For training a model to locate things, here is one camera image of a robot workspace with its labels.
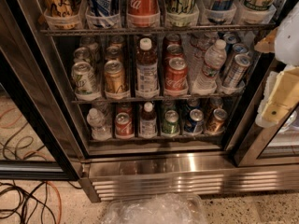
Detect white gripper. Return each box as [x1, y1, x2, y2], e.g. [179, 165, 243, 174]
[253, 26, 299, 129]

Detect green can bottom shelf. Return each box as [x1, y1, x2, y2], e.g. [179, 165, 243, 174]
[162, 110, 179, 136]

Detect gold can rear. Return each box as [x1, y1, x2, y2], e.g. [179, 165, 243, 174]
[109, 35, 126, 49]

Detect orange cable on floor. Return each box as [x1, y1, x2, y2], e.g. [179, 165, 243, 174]
[46, 180, 63, 224]

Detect brown tea bottle bottom shelf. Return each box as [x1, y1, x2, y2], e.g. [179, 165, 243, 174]
[139, 102, 157, 138]

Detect red coke can shelf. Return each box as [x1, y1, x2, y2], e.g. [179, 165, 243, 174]
[115, 112, 134, 139]
[128, 0, 158, 27]

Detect brown tea bottle middle shelf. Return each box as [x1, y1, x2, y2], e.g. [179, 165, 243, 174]
[136, 37, 158, 98]

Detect red coke can bottom shelf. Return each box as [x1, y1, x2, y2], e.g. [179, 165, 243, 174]
[115, 112, 134, 139]

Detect gold can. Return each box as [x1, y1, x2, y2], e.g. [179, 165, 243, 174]
[104, 60, 128, 99]
[109, 35, 126, 49]
[105, 46, 123, 63]

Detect silver slim can rear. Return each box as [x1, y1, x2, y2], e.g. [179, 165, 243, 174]
[223, 33, 239, 53]

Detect red coke can rear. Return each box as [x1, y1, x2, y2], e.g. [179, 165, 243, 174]
[163, 34, 181, 48]

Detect fridge sliding glass door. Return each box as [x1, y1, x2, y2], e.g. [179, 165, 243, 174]
[0, 0, 88, 180]

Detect yellow can top shelf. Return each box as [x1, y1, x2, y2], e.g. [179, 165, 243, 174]
[45, 0, 81, 30]

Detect water bottle bottom shelf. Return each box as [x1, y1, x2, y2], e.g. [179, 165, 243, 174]
[87, 108, 111, 141]

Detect black cables on floor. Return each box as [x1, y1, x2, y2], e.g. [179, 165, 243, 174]
[0, 180, 82, 224]

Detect white green can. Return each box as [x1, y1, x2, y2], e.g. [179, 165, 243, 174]
[71, 62, 101, 101]
[73, 47, 93, 64]
[79, 36, 100, 63]

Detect red coke can front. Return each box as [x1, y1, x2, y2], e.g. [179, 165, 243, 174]
[164, 57, 188, 94]

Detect gold can front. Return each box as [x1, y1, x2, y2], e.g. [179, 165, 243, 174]
[104, 60, 128, 99]

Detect green lacroix can top shelf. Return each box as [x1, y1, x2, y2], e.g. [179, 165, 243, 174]
[164, 0, 195, 27]

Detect clear plastic bag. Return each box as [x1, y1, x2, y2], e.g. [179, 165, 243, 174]
[100, 193, 208, 224]

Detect red coke can top shelf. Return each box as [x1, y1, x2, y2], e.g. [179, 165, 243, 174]
[128, 0, 158, 27]

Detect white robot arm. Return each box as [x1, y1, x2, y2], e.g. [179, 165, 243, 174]
[254, 2, 299, 128]

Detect clear water bottle middle shelf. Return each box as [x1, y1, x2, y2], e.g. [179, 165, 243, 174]
[195, 39, 227, 94]

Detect silver slim can front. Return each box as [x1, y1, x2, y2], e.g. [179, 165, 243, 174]
[222, 54, 251, 88]

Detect white green can front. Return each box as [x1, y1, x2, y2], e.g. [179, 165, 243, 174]
[71, 62, 101, 101]

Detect blue white can top shelf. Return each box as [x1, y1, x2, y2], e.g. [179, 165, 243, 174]
[87, 0, 120, 28]

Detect white can top shelf right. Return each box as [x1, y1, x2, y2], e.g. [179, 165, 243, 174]
[239, 0, 274, 24]

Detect silver slim can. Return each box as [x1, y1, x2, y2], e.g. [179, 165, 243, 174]
[223, 33, 239, 53]
[222, 43, 249, 77]
[222, 54, 251, 88]

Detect brown tea bottle shelf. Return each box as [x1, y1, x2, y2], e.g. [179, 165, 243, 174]
[136, 37, 158, 98]
[139, 102, 157, 138]

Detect clear water bottle rear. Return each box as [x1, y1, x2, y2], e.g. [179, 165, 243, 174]
[190, 32, 219, 67]

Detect blue can bottom shelf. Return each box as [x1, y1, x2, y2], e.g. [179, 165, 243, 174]
[184, 109, 204, 134]

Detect brown can bottom shelf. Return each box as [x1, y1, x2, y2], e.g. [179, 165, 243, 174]
[206, 108, 227, 134]

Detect stainless steel display fridge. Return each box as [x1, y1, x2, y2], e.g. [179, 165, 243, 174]
[8, 0, 299, 203]

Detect right fridge glass door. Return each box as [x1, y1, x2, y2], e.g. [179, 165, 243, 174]
[234, 105, 299, 167]

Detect white green can rear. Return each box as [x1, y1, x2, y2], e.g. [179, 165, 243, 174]
[79, 36, 100, 63]

